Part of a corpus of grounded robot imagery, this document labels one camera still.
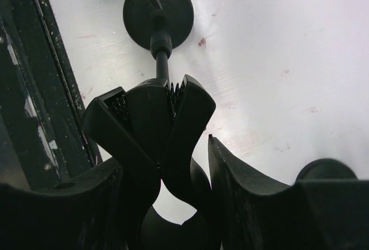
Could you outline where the black mounting base rail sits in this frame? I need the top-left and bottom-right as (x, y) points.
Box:
(1, 0), (102, 190)

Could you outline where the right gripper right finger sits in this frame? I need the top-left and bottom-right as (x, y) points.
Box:
(208, 136), (368, 249)

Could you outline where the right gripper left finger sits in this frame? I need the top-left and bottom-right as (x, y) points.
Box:
(1, 158), (124, 249)

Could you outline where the black shock-mount round-base stand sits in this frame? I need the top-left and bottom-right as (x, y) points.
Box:
(294, 158), (359, 187)

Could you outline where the black round-base stand back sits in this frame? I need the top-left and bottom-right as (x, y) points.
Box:
(81, 0), (217, 250)

